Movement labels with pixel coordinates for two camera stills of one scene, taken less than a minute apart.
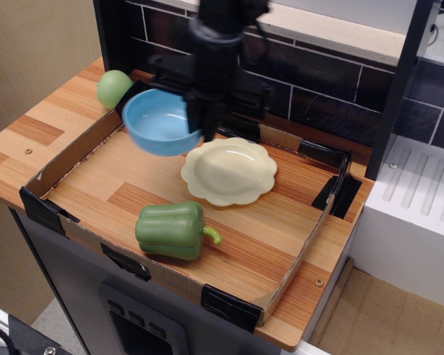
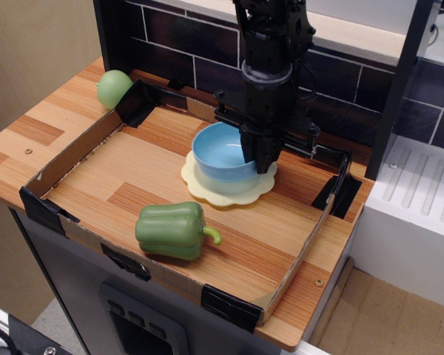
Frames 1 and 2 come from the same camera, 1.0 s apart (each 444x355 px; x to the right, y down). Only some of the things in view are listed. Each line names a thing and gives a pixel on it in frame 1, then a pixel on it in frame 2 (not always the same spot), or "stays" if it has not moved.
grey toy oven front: x=135 y=327 stays
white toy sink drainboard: x=408 y=229 stays
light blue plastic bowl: x=156 y=122 → x=218 y=161
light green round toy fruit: x=112 y=86 stays
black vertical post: x=388 y=127 stays
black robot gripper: x=212 y=71 → x=268 y=100
